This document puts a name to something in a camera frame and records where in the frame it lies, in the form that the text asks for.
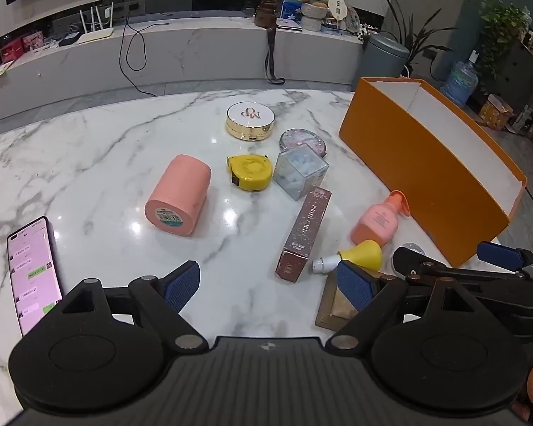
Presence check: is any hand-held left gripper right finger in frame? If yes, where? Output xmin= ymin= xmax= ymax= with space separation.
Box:
xmin=324 ymin=260 xmax=477 ymax=353

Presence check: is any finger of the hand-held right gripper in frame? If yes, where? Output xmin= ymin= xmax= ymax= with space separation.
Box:
xmin=477 ymin=241 xmax=533 ymax=272
xmin=392 ymin=246 xmax=531 ymax=282

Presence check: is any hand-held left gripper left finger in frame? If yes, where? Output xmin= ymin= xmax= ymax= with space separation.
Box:
xmin=62 ymin=260 xmax=210 ymax=355

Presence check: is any yellow bulb-shaped bottle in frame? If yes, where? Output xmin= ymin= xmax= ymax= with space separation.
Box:
xmin=312 ymin=240 xmax=384 ymax=274

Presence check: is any pink pump bottle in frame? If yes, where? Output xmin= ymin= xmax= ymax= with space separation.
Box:
xmin=351 ymin=190 xmax=410 ymax=246

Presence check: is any orange cardboard box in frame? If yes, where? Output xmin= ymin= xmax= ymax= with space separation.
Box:
xmin=339 ymin=77 xmax=528 ymax=268

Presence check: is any clear plastic cube box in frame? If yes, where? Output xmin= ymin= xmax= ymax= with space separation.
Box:
xmin=273 ymin=143 xmax=329 ymax=200

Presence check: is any gold white cushion compact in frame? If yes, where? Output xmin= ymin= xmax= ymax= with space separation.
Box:
xmin=225 ymin=102 xmax=277 ymax=142

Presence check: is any small round clear disc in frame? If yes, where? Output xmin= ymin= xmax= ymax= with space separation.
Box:
xmin=395 ymin=242 xmax=428 ymax=258

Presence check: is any gold brown square box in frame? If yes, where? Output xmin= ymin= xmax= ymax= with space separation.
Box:
xmin=315 ymin=268 xmax=360 ymax=331

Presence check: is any maroon glitter card box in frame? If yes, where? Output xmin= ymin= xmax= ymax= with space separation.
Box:
xmin=274 ymin=187 xmax=332 ymax=283

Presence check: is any pink cylinder roll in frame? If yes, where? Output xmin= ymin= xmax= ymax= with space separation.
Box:
xmin=144 ymin=154 xmax=212 ymax=236

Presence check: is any yellow tape measure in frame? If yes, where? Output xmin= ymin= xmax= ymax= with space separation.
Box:
xmin=226 ymin=154 xmax=275 ymax=191

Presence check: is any open cardboard box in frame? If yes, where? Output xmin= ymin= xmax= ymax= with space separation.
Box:
xmin=479 ymin=94 xmax=513 ymax=130

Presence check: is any smartphone with lit screen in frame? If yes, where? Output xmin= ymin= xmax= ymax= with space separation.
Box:
xmin=6 ymin=216 xmax=64 ymax=338

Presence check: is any glitter round compact mirror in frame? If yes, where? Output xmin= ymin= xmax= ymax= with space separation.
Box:
xmin=279 ymin=129 xmax=327 ymax=159

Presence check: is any blue water jug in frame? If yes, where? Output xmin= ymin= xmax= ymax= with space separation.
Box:
xmin=442 ymin=60 xmax=479 ymax=105

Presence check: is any dark grey cabinet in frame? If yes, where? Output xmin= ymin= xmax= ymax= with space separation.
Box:
xmin=493 ymin=44 xmax=533 ymax=100

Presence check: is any grey round trash can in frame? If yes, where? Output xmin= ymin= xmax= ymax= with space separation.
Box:
xmin=352 ymin=33 xmax=410 ymax=94

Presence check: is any long-leaf potted plant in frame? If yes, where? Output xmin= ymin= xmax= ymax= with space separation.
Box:
xmin=384 ymin=0 xmax=456 ymax=76

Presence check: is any leafy green potted plant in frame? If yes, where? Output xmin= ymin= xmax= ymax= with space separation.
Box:
xmin=477 ymin=0 xmax=533 ymax=94

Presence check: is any white marble tv console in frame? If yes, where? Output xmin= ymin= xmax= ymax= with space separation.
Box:
xmin=0 ymin=0 xmax=365 ymax=127

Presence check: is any decorative round plate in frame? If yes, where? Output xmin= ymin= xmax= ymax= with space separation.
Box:
xmin=346 ymin=9 xmax=365 ymax=36

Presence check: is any round white paper fan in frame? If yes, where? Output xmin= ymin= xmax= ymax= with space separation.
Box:
xmin=328 ymin=0 xmax=350 ymax=26

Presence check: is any white wifi router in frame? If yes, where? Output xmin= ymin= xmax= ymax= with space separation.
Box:
xmin=77 ymin=2 xmax=115 ymax=45

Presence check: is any black cable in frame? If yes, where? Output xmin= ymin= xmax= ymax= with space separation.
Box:
xmin=120 ymin=6 xmax=174 ymax=96

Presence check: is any brown bag with strap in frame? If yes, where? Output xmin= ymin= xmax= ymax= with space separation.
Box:
xmin=254 ymin=0 xmax=286 ymax=85

